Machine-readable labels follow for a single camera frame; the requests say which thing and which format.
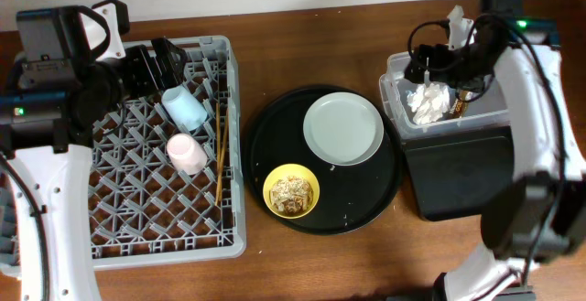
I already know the gold snack wrapper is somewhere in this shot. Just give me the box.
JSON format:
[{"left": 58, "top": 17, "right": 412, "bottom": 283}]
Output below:
[{"left": 450, "top": 91, "right": 474, "bottom": 119}]

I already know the white tissue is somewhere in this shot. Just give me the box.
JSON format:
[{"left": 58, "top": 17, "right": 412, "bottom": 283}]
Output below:
[{"left": 407, "top": 82, "right": 450, "bottom": 125}]

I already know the light blue cup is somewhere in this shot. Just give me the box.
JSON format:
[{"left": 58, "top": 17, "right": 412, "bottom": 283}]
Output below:
[{"left": 161, "top": 86, "right": 208, "bottom": 131}]

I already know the wooden chopstick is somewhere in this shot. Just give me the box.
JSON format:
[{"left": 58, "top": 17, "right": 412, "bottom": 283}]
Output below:
[
  {"left": 216, "top": 108, "right": 230, "bottom": 207},
  {"left": 214, "top": 100, "right": 222, "bottom": 206}
]

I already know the pink cup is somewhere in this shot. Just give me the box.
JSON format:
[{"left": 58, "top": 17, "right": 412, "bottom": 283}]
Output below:
[{"left": 166, "top": 134, "right": 208, "bottom": 176}]

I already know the white round plate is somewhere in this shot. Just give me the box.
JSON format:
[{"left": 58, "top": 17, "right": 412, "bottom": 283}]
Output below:
[{"left": 303, "top": 91, "right": 385, "bottom": 167}]

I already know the yellow bowl with food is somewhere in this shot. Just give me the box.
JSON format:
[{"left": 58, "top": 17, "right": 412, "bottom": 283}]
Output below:
[{"left": 262, "top": 164, "right": 320, "bottom": 220}]

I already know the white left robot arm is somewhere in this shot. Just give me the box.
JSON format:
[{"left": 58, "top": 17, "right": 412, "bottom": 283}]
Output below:
[{"left": 1, "top": 0, "right": 188, "bottom": 300}]

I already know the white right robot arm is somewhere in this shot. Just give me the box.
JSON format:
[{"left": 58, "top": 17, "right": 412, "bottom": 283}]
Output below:
[{"left": 404, "top": 0, "right": 585, "bottom": 300}]

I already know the grey plastic dishwasher rack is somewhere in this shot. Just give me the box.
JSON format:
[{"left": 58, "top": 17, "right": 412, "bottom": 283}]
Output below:
[{"left": 0, "top": 35, "right": 247, "bottom": 278}]

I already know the clear plastic bin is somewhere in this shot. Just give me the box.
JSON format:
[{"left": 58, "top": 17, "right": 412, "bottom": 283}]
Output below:
[{"left": 379, "top": 52, "right": 509, "bottom": 142}]

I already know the black rectangular tray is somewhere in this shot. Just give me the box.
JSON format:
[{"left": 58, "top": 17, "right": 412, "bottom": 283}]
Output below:
[{"left": 404, "top": 126, "right": 514, "bottom": 221}]

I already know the round black tray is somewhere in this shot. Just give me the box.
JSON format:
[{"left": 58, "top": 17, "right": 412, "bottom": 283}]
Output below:
[{"left": 243, "top": 85, "right": 404, "bottom": 235}]

